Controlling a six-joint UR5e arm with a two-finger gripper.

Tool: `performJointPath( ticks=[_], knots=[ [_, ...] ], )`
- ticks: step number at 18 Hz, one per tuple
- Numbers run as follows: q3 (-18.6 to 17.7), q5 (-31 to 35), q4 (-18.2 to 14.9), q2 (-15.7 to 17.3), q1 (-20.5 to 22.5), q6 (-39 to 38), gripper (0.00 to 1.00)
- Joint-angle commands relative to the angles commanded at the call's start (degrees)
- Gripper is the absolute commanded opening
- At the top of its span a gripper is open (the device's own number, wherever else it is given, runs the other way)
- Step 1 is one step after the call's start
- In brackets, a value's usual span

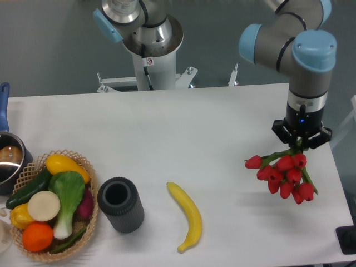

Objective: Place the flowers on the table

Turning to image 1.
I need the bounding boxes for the cream round bun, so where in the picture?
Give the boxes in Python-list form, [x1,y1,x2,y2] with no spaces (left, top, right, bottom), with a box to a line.
[28,191,60,222]

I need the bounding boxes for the purple sweet potato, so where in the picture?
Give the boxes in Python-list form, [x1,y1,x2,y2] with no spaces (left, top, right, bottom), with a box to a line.
[76,187,94,219]

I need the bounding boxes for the orange fruit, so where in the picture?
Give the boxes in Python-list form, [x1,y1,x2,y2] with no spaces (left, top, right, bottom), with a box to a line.
[22,222,54,252]

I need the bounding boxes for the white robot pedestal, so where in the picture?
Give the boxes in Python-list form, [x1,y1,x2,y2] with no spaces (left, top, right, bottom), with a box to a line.
[96,50,240,93]

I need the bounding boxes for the black device at edge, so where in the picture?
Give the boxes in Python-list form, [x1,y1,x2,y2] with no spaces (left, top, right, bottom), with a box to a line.
[335,225,355,255]

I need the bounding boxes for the green cucumber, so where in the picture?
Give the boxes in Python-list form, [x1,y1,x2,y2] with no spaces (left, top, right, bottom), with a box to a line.
[6,168,52,210]

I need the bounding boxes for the red tulip bouquet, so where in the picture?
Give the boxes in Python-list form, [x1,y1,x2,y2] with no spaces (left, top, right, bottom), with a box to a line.
[245,139,318,205]

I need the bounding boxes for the yellow bell pepper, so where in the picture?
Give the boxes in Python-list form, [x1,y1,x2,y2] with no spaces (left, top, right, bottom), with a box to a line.
[10,203,35,229]

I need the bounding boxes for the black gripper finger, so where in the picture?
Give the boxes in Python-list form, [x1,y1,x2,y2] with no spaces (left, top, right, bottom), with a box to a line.
[271,120,297,147]
[304,127,332,150]

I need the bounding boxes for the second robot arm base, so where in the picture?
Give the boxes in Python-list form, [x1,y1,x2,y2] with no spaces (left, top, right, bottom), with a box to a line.
[93,1,184,58]

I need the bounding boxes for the dark grey ribbed vase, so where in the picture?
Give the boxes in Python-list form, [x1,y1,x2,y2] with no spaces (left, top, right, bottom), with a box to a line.
[97,177,145,234]

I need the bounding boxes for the blue handled saucepan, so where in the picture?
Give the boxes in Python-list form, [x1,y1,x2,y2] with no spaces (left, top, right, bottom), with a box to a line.
[1,82,33,196]

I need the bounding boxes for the woven wicker basket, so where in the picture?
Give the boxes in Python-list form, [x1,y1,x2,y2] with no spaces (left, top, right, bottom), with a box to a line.
[11,150,98,263]

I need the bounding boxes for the yellow banana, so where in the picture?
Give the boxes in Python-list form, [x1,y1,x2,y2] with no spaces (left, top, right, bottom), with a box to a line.
[166,182,202,253]

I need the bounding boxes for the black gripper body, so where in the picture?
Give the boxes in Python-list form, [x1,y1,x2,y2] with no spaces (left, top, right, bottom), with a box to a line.
[284,91,328,137]

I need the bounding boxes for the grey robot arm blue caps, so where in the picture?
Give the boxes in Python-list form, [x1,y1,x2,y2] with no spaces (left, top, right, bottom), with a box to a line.
[239,1,337,151]

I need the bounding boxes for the dark green bean pod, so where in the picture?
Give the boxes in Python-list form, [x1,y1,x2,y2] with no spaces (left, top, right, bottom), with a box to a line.
[50,228,86,254]

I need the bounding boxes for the green bok choy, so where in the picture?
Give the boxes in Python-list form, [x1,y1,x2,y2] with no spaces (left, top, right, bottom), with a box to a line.
[48,171,85,240]

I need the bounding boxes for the yellow squash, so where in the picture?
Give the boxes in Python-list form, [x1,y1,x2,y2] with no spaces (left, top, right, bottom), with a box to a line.
[46,154,90,184]

